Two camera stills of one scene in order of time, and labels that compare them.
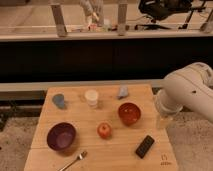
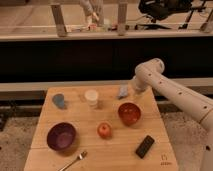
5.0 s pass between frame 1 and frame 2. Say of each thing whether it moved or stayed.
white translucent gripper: moved
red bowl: stayed
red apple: stayed
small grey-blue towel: stayed
